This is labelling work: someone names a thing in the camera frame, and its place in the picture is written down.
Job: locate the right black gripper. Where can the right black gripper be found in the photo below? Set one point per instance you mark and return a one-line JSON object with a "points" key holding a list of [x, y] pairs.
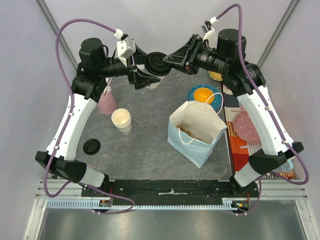
{"points": [[194, 53]]}

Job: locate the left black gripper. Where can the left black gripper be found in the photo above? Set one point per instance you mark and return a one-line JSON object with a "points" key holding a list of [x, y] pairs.
{"points": [[139, 80]]}

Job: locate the black plastic cup lid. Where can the black plastic cup lid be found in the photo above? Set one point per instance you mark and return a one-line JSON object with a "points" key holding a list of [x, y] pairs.
{"points": [[155, 65]]}

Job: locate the stack of white paper cups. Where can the stack of white paper cups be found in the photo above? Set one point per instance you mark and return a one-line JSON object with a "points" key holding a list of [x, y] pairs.
{"points": [[121, 118]]}

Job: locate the brown cardboard cup carrier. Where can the brown cardboard cup carrier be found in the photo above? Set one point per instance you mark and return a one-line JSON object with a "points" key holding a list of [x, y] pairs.
{"points": [[192, 134]]}

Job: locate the light blue paper bag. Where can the light blue paper bag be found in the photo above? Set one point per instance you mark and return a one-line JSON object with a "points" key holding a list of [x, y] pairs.
{"points": [[194, 129]]}

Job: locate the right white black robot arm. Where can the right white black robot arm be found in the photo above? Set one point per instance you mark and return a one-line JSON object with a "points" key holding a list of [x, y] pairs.
{"points": [[248, 85]]}

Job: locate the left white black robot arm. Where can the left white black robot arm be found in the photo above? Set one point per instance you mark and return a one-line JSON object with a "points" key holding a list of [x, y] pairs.
{"points": [[86, 90]]}

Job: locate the white wrapped straws bundle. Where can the white wrapped straws bundle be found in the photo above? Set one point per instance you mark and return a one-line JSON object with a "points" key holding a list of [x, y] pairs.
{"points": [[107, 88]]}

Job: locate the pink straw holder cup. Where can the pink straw holder cup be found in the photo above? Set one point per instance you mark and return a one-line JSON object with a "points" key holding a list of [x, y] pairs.
{"points": [[107, 104]]}

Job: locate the yellow woven tray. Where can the yellow woven tray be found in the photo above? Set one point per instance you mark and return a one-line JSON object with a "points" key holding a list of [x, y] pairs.
{"points": [[215, 76]]}

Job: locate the orange bowl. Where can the orange bowl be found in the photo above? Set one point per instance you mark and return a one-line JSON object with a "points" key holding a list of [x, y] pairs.
{"points": [[204, 95]]}

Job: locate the blue dotted plate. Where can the blue dotted plate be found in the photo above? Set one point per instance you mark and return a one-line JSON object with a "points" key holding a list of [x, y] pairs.
{"points": [[218, 97]]}

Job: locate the pink dotted plate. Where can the pink dotted plate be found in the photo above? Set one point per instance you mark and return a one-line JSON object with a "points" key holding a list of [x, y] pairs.
{"points": [[245, 129]]}

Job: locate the colourful patterned placemat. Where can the colourful patterned placemat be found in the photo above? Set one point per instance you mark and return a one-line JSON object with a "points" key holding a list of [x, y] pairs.
{"points": [[240, 150]]}

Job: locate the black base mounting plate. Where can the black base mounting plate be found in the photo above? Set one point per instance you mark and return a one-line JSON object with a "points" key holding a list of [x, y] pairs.
{"points": [[177, 191]]}

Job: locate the light blue mug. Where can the light blue mug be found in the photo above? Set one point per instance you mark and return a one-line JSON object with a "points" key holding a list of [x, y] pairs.
{"points": [[288, 165]]}

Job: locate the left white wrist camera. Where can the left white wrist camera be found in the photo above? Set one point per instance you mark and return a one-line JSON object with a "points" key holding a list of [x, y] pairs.
{"points": [[125, 49]]}

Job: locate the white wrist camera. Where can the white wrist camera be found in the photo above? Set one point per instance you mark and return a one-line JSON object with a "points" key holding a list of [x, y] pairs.
{"points": [[125, 49], [209, 32]]}

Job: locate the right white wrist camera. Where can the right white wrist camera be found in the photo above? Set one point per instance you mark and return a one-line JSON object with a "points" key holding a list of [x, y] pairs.
{"points": [[209, 32]]}

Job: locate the slotted cable duct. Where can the slotted cable duct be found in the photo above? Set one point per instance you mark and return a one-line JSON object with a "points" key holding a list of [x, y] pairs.
{"points": [[100, 204]]}

